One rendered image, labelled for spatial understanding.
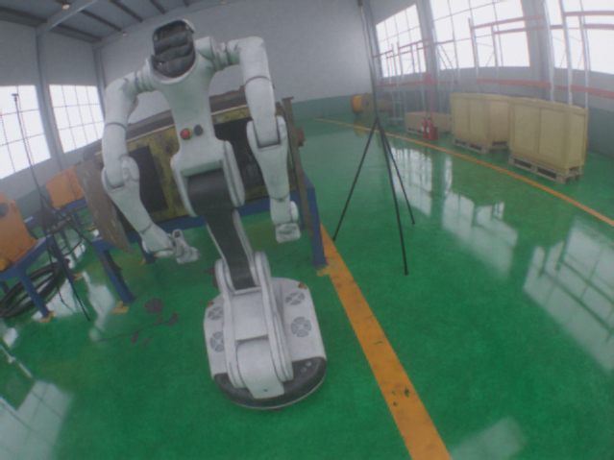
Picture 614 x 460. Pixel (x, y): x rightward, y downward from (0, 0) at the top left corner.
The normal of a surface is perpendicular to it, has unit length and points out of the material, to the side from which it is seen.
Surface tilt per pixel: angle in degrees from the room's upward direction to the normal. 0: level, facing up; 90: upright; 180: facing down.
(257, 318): 23
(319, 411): 0
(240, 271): 60
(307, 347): 38
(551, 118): 90
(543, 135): 90
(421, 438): 0
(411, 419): 0
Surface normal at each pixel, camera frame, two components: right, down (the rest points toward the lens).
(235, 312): -0.08, -0.64
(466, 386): -0.15, -0.88
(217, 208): 0.20, 0.71
